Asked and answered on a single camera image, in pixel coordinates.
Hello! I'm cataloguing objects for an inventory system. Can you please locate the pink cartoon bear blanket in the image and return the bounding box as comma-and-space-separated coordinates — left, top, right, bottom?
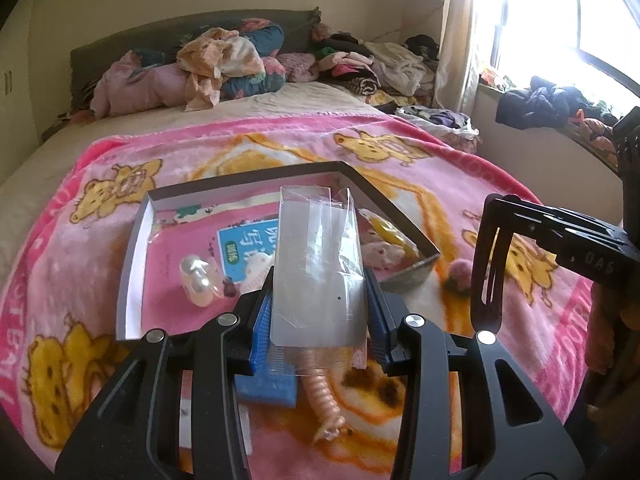
1, 114, 591, 479

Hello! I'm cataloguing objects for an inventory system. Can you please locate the cream window curtain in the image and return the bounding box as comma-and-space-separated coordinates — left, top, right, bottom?
434, 0, 485, 116

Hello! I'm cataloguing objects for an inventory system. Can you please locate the pink pompom hair clip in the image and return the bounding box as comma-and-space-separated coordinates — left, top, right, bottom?
444, 258, 473, 297

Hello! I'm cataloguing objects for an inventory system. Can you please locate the clear plastic packet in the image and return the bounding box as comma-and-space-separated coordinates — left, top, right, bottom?
268, 186, 368, 376

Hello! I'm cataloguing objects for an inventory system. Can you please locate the pile of mixed clothes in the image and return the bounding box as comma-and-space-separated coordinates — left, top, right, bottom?
311, 23, 438, 106

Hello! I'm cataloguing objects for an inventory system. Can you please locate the dark floral quilt roll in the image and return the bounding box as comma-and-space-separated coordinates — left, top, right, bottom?
127, 27, 267, 110

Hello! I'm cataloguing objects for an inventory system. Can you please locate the small blue box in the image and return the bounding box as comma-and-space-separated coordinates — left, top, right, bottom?
235, 373, 297, 408

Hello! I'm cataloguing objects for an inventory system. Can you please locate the beige spiral hair tie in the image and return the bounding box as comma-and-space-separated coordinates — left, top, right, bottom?
299, 346, 354, 443

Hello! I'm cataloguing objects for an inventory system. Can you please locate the pink pyjama bundle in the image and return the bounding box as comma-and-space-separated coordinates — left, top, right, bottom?
90, 50, 189, 120

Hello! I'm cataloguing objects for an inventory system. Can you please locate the bed with beige sheet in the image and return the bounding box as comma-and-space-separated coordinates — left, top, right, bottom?
1, 82, 382, 280

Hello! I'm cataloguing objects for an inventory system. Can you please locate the peach patterned cloth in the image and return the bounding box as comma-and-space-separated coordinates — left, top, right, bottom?
176, 27, 266, 112

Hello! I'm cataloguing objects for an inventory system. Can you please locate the white built-in wardrobe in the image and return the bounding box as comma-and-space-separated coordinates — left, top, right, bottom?
0, 0, 39, 183

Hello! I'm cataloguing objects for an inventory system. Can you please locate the pink floral scrunchie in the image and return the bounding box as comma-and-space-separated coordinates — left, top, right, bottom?
360, 230, 405, 270

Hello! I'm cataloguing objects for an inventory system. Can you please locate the dark jacket on sill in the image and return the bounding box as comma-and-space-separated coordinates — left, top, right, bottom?
495, 76, 603, 130

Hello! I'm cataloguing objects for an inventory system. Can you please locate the grey cardboard box tray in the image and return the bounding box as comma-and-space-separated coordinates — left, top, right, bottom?
115, 162, 439, 341

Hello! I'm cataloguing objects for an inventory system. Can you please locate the pink booklet with blue label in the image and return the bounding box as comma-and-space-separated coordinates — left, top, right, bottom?
141, 202, 279, 335

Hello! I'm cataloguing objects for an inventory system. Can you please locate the dark green headboard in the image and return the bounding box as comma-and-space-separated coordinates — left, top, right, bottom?
70, 8, 321, 112

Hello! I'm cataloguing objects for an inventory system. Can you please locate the pearl hair clip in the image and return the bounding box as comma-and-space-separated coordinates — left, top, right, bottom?
179, 255, 224, 308

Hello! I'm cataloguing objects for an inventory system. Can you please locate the white earring card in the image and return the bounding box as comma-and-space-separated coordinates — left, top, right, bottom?
178, 398, 253, 456

